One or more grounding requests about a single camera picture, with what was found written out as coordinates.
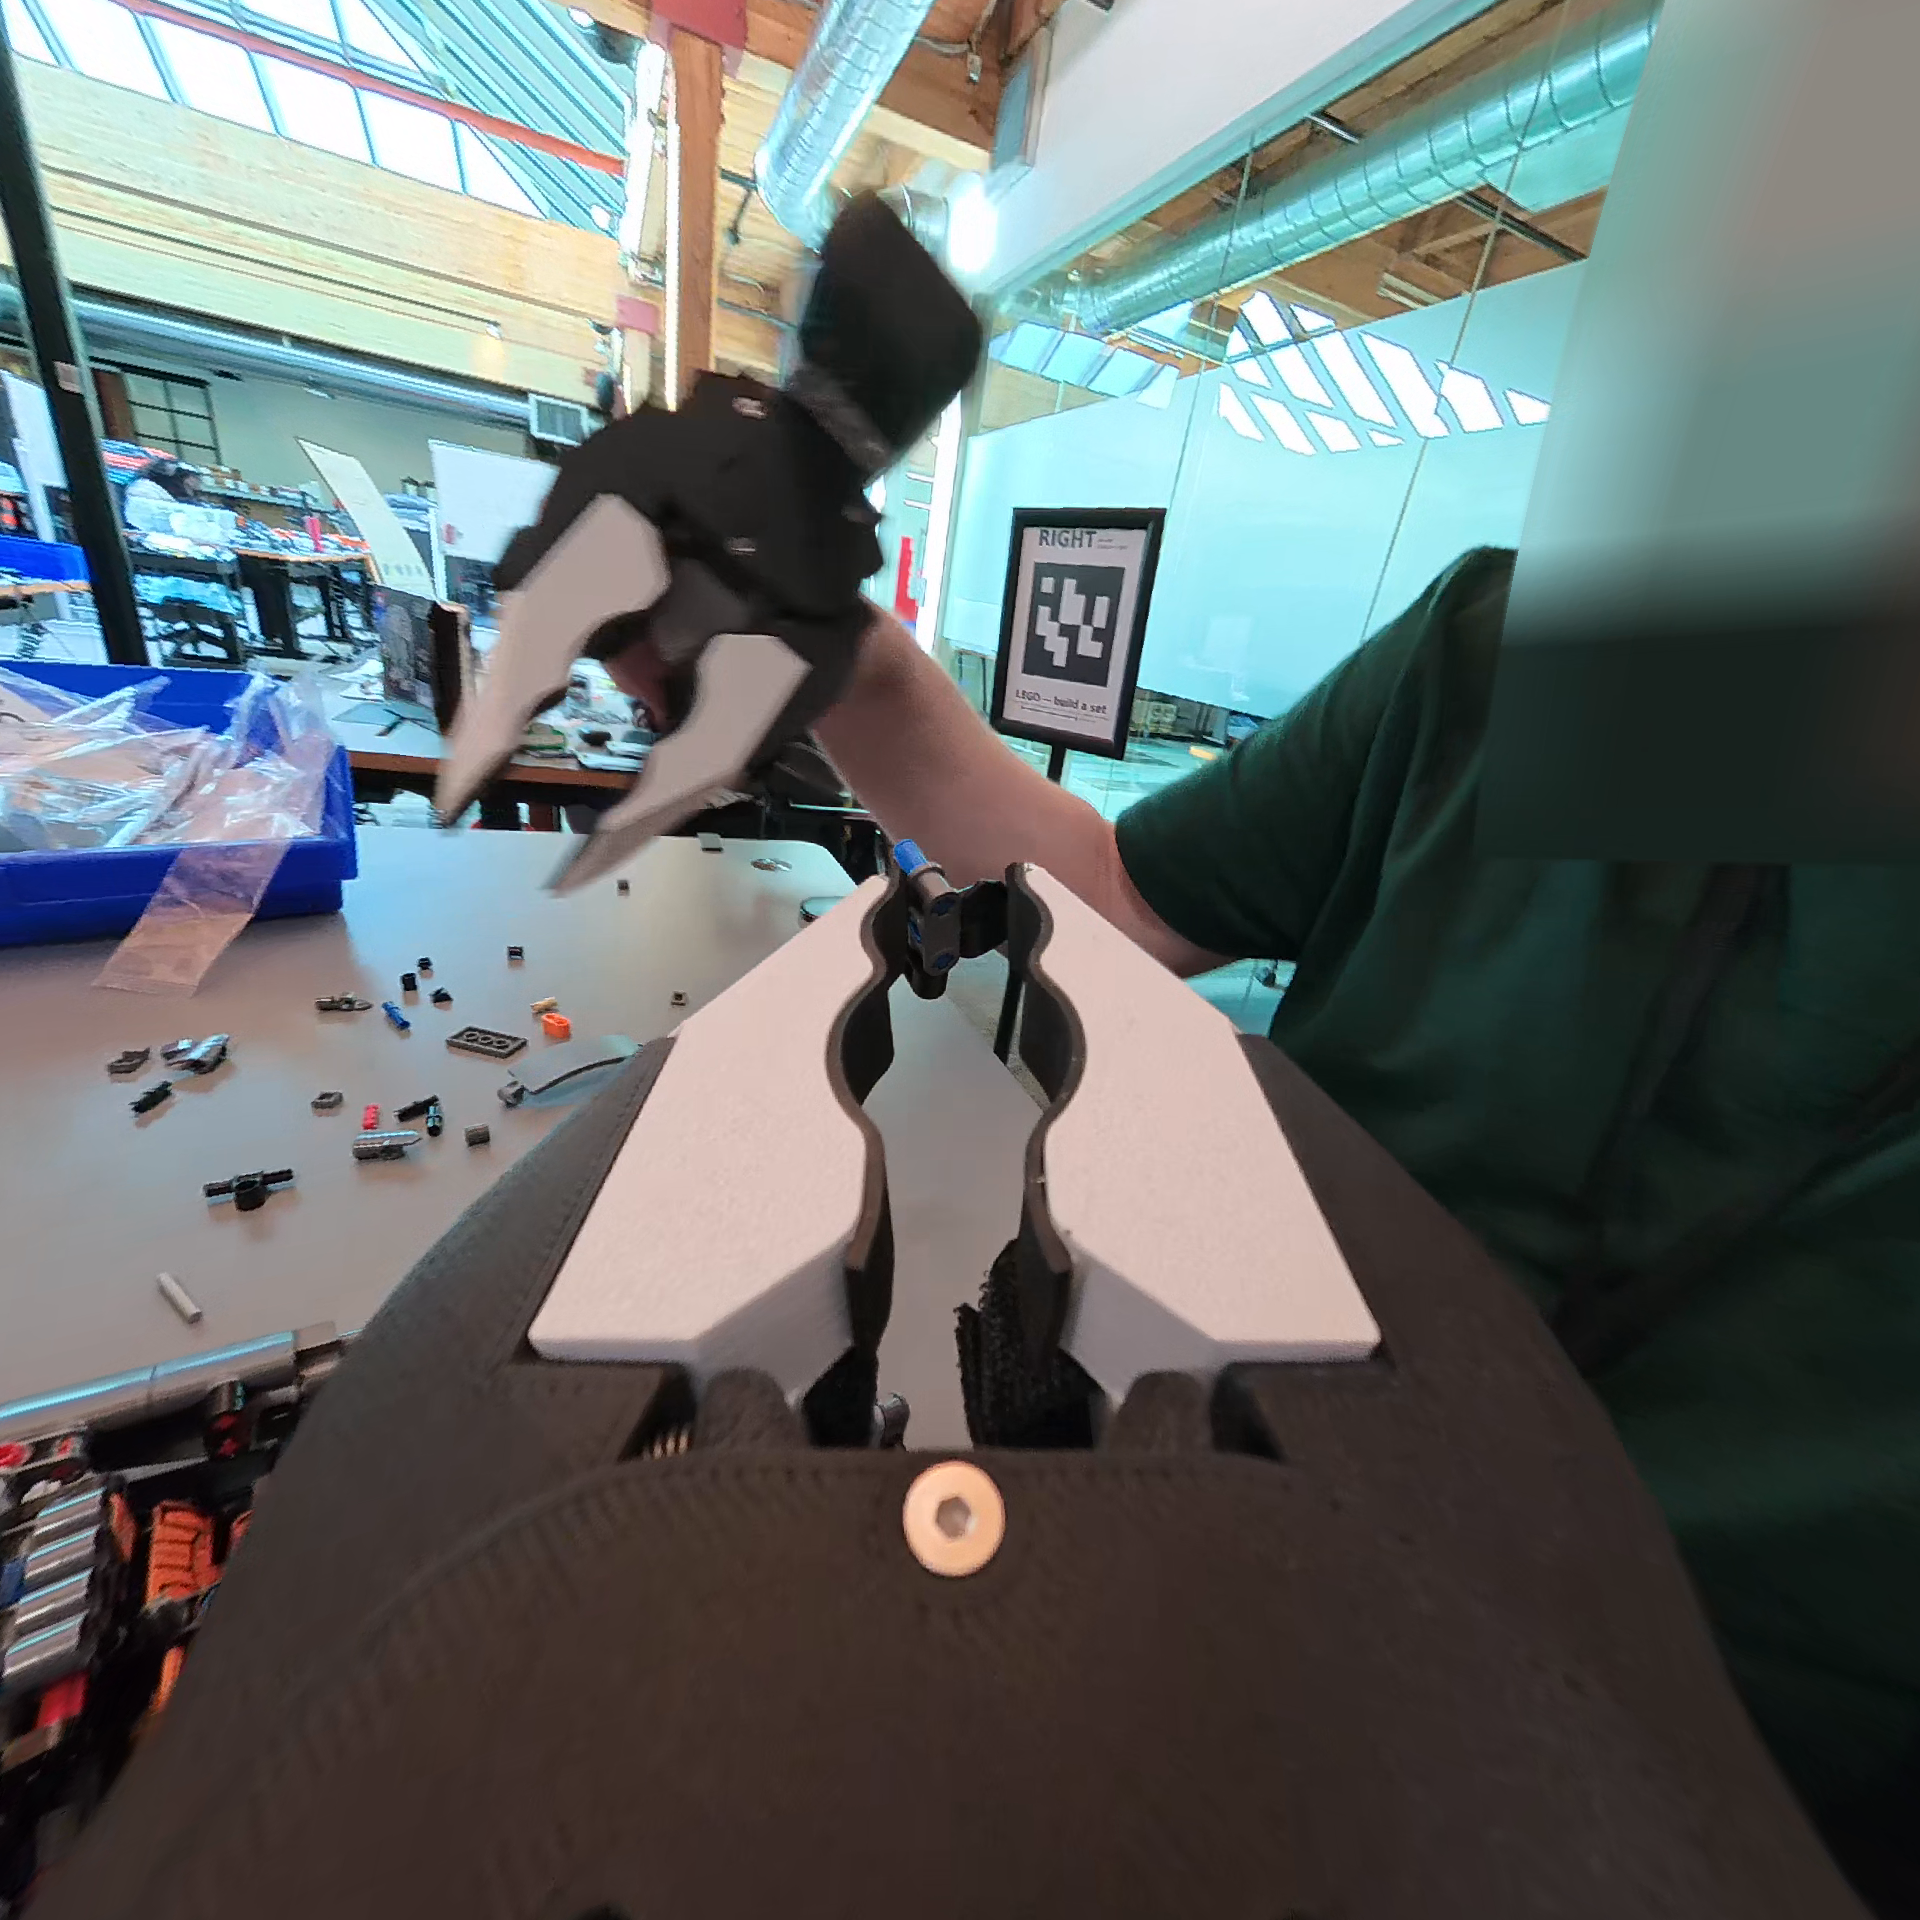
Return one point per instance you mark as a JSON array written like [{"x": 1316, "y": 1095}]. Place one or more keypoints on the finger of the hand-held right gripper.
[
  {"x": 721, "y": 721},
  {"x": 563, "y": 600}
]

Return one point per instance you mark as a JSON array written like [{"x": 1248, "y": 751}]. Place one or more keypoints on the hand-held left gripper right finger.
[{"x": 1200, "y": 1184}]

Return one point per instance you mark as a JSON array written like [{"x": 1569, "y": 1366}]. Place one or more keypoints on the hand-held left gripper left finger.
[{"x": 704, "y": 1184}]

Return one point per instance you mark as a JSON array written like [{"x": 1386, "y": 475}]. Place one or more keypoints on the black lego piece blue pins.
[{"x": 973, "y": 915}]

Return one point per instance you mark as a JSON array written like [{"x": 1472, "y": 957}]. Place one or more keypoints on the grey lego car model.
[{"x": 149, "y": 1381}]

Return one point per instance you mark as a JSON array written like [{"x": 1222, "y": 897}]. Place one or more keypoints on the person's right forearm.
[{"x": 960, "y": 763}]

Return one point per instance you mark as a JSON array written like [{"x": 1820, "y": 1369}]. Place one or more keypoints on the scattered small lego pieces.
[{"x": 483, "y": 1041}]

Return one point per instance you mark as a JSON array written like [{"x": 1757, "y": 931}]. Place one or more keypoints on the white whiteboard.
[{"x": 481, "y": 495}]

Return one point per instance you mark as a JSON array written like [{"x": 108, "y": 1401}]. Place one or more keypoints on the dark cardboard box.
[{"x": 421, "y": 645}]

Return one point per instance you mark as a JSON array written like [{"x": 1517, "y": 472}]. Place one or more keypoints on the wooden office desk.
[{"x": 450, "y": 751}]

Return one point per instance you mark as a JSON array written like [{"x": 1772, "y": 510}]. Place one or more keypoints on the slanted white board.
[{"x": 368, "y": 510}]

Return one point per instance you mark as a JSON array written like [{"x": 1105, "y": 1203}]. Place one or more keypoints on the wooden support column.
[{"x": 696, "y": 224}]

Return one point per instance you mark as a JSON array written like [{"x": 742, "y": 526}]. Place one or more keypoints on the blue plastic bin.
[{"x": 323, "y": 840}]

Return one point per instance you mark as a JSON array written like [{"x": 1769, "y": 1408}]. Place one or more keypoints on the black framed sign on stand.
[{"x": 1080, "y": 629}]

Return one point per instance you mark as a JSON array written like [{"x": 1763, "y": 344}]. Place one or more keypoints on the pile of clear plastic bags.
[{"x": 134, "y": 763}]

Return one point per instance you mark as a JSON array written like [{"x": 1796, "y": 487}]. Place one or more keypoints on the black metal pole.
[{"x": 60, "y": 301}]

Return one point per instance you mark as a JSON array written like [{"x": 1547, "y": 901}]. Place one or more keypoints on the white wall vent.
[{"x": 555, "y": 418}]

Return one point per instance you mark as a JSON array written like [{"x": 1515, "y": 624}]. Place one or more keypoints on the silver air duct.
[
  {"x": 1348, "y": 195},
  {"x": 840, "y": 106}
]

